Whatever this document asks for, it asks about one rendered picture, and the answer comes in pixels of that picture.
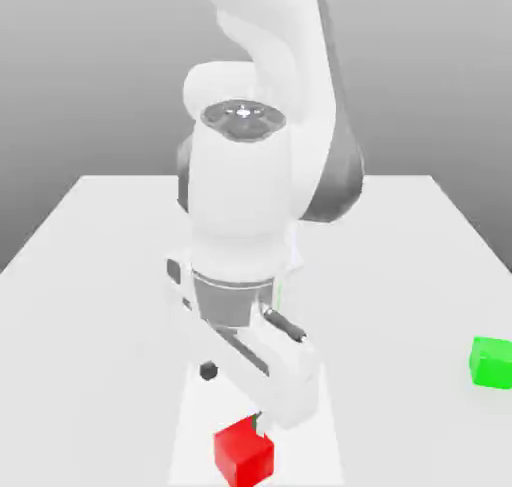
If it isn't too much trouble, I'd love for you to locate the small green cube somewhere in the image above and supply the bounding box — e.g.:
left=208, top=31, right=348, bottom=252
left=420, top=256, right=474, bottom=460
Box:
left=468, top=335, right=512, bottom=391

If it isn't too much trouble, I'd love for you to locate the small red cube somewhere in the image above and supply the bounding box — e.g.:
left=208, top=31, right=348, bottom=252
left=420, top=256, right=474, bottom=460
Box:
left=213, top=413, right=276, bottom=487

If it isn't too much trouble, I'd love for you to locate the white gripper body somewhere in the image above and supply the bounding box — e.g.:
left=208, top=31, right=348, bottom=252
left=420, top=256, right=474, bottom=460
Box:
left=181, top=316, right=323, bottom=431

